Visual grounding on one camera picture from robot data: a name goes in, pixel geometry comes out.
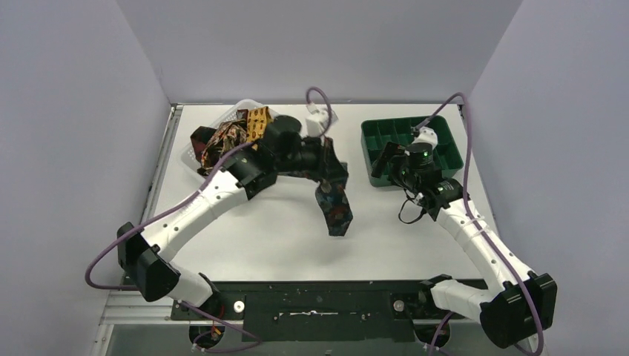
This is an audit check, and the green compartment tray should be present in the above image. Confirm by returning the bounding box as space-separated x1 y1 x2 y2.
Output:
361 116 464 191

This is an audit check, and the dark blue floral tie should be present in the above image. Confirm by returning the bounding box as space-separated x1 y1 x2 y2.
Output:
280 167 355 238

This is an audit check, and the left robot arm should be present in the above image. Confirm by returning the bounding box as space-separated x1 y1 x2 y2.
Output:
116 116 353 319

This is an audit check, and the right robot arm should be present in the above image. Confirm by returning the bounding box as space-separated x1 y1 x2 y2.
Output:
372 142 558 349

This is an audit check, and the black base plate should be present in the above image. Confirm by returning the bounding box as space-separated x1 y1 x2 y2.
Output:
169 280 493 343

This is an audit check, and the brown paisley tie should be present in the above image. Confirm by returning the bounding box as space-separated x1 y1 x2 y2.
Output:
197 119 246 177

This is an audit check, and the dark red tie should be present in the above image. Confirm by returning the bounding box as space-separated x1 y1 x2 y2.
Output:
190 126 217 162

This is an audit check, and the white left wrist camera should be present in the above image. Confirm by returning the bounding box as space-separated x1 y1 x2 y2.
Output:
306 109 332 137

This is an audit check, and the aluminium frame rail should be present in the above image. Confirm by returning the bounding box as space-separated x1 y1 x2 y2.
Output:
90 289 549 356

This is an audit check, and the yellow patterned tie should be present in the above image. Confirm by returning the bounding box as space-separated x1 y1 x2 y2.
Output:
246 106 274 142

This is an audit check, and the white plastic basket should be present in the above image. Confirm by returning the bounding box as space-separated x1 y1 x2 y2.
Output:
177 99 340 185

